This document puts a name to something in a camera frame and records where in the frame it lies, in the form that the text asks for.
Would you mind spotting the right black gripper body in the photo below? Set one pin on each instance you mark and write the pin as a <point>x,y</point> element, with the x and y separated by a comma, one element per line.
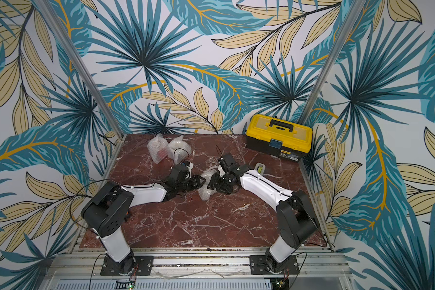
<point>219,182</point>

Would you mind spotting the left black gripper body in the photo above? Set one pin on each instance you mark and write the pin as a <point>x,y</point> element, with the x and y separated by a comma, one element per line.
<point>189,185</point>

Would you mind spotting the clear bubble wrap sheet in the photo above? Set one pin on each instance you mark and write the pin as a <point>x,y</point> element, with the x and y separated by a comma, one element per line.
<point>178,150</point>
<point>205,192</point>
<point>158,148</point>

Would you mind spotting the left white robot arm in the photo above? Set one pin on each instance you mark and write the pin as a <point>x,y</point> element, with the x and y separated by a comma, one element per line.
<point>109,208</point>

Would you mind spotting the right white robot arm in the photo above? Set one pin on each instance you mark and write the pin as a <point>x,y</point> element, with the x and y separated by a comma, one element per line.
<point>296,217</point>

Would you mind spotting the small green white box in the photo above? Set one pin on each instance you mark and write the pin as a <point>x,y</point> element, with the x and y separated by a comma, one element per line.
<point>260,168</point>

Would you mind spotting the yellow black toolbox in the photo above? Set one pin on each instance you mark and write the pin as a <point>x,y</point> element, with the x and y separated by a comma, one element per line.
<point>278,138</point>

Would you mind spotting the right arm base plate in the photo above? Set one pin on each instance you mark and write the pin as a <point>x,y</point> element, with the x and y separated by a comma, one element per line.
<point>266,265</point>

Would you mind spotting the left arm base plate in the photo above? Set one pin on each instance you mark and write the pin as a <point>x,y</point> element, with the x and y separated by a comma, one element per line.
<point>129,266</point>

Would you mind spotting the front aluminium rail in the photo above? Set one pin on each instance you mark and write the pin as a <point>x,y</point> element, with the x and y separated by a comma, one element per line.
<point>201,269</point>

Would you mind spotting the right aluminium frame post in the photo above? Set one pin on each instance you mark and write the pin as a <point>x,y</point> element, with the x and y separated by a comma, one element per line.
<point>336,48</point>

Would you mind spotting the aluminium frame post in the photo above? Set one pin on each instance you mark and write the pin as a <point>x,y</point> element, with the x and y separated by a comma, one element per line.
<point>51,18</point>
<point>336,48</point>

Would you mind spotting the left aluminium frame post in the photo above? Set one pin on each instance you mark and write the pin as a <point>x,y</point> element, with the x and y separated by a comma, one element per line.
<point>51,18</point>

